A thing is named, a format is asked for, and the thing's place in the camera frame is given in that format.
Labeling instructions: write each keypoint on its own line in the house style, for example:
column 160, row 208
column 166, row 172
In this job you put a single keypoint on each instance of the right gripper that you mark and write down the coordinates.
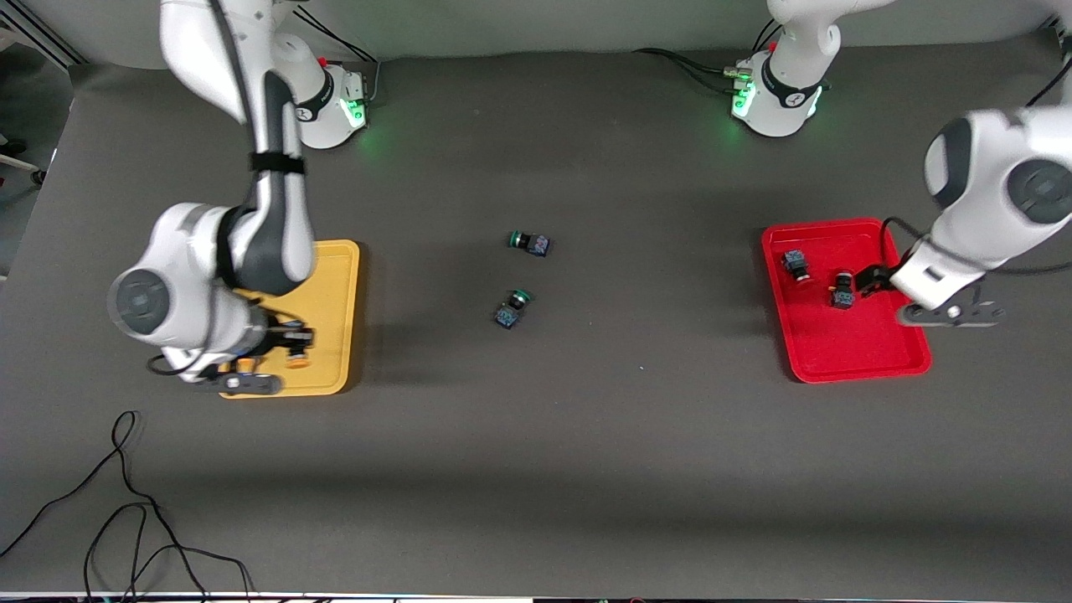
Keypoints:
column 272, row 336

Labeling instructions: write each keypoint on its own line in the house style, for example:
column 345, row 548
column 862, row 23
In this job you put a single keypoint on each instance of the red push button switch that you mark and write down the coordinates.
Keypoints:
column 794, row 261
column 842, row 295

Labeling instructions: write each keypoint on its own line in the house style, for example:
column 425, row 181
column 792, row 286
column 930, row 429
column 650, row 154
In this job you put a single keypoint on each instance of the yellow push button switch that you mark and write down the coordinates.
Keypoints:
column 245, row 366
column 296, row 360

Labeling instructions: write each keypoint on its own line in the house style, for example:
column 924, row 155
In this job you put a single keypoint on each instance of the red plastic tray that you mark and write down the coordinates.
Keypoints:
column 842, row 343

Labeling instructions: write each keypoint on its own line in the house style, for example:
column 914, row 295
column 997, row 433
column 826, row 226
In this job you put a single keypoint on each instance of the green push button switch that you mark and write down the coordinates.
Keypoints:
column 536, row 245
column 507, row 316

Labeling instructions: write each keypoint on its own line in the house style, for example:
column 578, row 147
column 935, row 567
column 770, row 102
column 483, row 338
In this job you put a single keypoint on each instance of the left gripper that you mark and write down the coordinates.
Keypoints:
column 873, row 279

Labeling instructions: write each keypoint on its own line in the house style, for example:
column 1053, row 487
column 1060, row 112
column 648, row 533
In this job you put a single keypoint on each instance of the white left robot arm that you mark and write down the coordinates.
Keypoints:
column 1005, row 184

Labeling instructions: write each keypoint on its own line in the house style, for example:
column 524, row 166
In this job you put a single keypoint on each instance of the yellow plastic tray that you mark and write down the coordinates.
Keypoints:
column 331, row 285

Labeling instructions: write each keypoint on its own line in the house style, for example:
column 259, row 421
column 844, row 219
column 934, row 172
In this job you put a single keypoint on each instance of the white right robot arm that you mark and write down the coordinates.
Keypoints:
column 193, row 251

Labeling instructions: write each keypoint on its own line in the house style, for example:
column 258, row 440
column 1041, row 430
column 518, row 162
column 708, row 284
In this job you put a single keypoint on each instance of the aluminium frame rail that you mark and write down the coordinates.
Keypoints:
column 42, row 33

